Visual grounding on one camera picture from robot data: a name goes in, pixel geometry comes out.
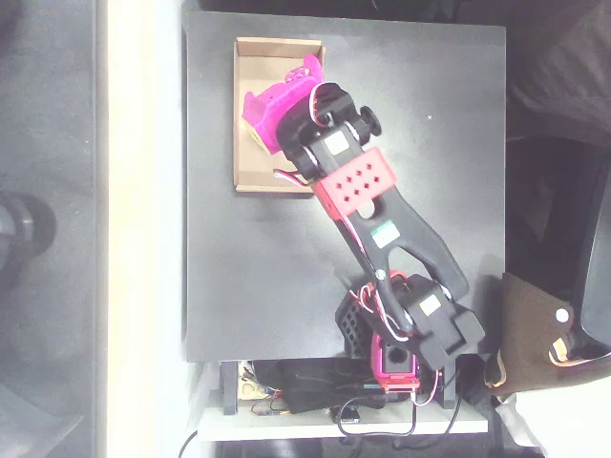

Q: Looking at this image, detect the brown felt bag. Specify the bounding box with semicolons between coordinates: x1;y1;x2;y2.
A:
481;271;611;397

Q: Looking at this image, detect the black table clamp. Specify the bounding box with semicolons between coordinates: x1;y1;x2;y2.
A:
441;357;460;410
220;361;240;416

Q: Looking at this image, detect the black office chair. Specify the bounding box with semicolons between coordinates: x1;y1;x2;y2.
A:
570;161;611;362

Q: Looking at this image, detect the small wired circuit board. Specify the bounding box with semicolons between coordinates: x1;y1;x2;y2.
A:
250;403;290;418

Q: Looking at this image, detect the dark grey fabric garment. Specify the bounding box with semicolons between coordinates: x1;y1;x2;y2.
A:
505;0;611;144

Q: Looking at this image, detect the looped black cable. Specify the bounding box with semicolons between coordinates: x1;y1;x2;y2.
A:
332;366;465;438

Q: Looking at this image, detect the black fabric pouch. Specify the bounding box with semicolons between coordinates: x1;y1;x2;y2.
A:
279;358;388;415

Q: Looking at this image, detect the black power cable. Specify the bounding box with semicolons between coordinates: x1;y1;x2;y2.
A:
178;428;200;458

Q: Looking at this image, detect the white shelf board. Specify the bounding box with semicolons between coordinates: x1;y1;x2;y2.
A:
198;364;491;443

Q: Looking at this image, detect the wooden electronics board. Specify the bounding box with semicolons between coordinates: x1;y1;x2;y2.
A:
237;361;283;402

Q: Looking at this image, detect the shallow cardboard box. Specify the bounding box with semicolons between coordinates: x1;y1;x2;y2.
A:
233;36;327;195

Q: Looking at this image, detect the black round stand foot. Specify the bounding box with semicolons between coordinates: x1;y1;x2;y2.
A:
0;190;58;292

